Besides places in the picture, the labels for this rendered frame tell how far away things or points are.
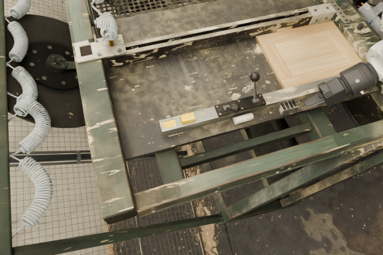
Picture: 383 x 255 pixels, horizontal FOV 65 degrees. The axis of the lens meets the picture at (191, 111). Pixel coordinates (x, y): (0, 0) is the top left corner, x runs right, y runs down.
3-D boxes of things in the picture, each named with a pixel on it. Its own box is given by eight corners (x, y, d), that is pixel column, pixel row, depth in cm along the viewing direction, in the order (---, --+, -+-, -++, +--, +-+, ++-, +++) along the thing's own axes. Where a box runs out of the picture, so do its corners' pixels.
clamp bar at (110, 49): (331, 25, 147) (357, -17, 126) (84, 78, 124) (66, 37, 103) (321, 11, 151) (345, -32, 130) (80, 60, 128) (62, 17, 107)
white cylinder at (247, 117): (234, 126, 117) (253, 120, 118) (236, 122, 114) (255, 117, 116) (231, 119, 118) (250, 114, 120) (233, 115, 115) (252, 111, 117)
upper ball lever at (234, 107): (231, 111, 116) (243, 111, 103) (221, 114, 115) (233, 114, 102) (228, 102, 116) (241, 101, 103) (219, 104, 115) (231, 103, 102)
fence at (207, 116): (372, 81, 131) (378, 75, 128) (162, 136, 113) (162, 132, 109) (366, 72, 134) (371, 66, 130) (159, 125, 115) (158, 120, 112)
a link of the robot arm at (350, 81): (329, 103, 90) (369, 83, 87) (313, 78, 95) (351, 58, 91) (332, 114, 101) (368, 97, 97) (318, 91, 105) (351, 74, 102)
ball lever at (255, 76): (261, 104, 116) (262, 73, 109) (252, 106, 116) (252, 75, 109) (256, 99, 120) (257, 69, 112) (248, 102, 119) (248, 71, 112)
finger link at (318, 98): (302, 101, 101) (320, 92, 99) (307, 109, 99) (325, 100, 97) (302, 99, 99) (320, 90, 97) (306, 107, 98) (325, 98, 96)
